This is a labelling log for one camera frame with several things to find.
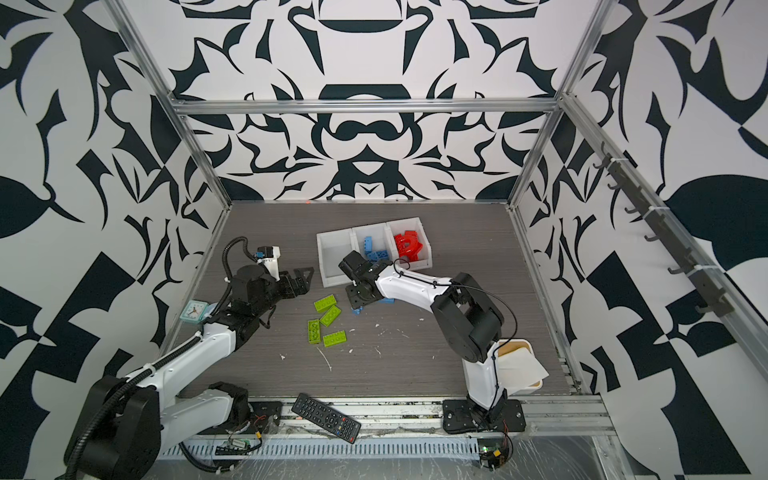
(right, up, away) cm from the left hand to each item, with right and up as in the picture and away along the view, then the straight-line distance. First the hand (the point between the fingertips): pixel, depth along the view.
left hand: (300, 265), depth 84 cm
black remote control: (+9, -36, -11) cm, 38 cm away
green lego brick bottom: (+9, -21, +2) cm, 23 cm away
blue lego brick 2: (+24, -5, -20) cm, 32 cm away
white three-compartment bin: (+6, +5, +19) cm, 21 cm away
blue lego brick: (+23, +2, +18) cm, 29 cm away
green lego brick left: (+3, -19, +3) cm, 20 cm away
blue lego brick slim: (+15, -14, +7) cm, 22 cm away
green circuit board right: (+49, -43, -13) cm, 66 cm away
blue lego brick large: (+17, +5, +21) cm, 28 cm away
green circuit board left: (-10, -40, -13) cm, 43 cm away
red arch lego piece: (+31, +5, +17) cm, 36 cm away
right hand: (+16, -9, +7) cm, 20 cm away
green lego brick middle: (+7, -16, +7) cm, 19 cm away
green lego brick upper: (+5, -12, +7) cm, 15 cm away
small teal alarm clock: (-32, -14, +6) cm, 36 cm away
